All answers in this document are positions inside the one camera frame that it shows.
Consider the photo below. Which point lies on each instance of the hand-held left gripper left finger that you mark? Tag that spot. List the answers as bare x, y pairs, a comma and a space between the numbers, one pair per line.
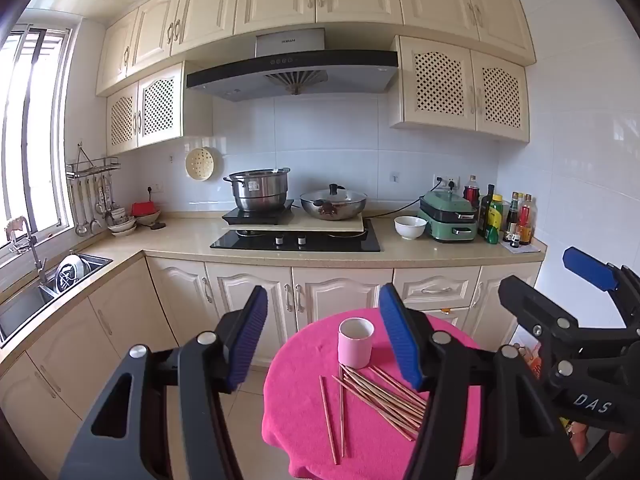
245, 345

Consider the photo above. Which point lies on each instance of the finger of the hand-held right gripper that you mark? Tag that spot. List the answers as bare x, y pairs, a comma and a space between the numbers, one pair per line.
530, 305
587, 267

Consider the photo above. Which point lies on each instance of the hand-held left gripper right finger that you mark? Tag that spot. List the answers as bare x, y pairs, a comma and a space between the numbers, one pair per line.
400, 340

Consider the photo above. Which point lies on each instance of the pink cup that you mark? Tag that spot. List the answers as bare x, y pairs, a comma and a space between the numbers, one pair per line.
355, 347

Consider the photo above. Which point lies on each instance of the bunch of wooden chopsticks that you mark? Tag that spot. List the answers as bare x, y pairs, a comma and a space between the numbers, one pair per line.
385, 400

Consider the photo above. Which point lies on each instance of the person's right hand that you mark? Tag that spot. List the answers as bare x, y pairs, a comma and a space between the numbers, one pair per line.
580, 437

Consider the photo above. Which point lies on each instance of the orange packet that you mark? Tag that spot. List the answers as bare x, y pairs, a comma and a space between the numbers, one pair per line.
530, 357

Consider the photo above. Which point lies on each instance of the white paper sheet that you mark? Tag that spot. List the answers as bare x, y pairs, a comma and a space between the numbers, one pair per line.
531, 248

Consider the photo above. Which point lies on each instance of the pink round tablecloth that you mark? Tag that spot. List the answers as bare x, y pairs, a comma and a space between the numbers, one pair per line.
305, 360

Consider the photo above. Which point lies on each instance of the small dark bottle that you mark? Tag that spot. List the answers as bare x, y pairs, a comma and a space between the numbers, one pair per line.
515, 241

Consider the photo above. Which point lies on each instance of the red sauce bottle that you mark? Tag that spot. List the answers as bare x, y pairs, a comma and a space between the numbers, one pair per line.
525, 220

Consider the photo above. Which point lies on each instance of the soy sauce bottle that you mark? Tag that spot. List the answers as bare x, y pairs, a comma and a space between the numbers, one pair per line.
511, 217

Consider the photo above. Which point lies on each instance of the green yellow bottle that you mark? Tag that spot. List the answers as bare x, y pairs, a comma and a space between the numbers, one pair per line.
494, 222

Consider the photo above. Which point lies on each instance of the dark olive oil bottle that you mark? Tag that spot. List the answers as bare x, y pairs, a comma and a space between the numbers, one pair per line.
485, 215

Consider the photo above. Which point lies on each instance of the green electric grill pot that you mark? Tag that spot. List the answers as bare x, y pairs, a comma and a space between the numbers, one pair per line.
447, 220

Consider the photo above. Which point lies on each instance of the black glass gas hob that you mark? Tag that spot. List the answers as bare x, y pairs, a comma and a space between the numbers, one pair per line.
325, 244

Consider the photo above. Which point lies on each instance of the dark soda bottle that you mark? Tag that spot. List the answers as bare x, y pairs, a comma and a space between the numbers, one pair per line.
471, 195

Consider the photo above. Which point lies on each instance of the black induction cooker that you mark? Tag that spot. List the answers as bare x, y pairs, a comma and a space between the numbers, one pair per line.
257, 217

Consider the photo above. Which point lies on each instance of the beige board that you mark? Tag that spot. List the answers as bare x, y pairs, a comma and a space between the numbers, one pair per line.
300, 227

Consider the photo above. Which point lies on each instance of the wok with glass lid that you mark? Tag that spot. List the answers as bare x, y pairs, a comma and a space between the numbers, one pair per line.
332, 205

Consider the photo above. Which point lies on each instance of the stainless steel pot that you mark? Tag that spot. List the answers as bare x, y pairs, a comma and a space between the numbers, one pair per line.
257, 192

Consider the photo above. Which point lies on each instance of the shallow white bowl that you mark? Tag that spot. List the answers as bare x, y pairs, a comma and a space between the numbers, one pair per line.
149, 220

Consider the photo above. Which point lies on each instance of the red container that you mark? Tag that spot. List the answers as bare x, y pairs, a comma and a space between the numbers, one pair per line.
143, 208

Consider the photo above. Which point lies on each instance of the stack of white bowls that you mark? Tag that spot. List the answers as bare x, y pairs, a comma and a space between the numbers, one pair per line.
121, 225

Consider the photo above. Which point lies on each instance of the cream perforated steamer plate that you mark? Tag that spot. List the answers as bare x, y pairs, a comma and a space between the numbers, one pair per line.
199, 163

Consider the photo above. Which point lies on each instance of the patterned plate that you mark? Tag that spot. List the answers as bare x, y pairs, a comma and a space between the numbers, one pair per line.
67, 274

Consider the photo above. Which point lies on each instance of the wide cream lattice door cabinet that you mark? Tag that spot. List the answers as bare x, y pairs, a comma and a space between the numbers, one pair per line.
460, 85

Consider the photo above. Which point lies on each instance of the stainless steel sink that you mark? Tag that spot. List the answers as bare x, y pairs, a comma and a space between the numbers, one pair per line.
25, 305

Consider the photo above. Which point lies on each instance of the metal faucet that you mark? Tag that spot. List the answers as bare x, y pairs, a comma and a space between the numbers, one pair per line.
32, 250

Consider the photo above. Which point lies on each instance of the narrow cream lattice door cabinet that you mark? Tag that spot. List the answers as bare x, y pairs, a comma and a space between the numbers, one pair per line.
157, 105

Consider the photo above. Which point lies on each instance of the black range hood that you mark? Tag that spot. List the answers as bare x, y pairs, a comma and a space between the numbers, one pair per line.
300, 67

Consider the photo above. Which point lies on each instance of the kitchen window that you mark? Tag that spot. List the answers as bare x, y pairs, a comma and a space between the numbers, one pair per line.
30, 135

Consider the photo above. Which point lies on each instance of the double wall socket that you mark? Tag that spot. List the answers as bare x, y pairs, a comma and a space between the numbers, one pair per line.
446, 181

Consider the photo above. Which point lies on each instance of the metal wall rack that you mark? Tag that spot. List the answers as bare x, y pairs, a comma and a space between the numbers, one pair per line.
92, 165

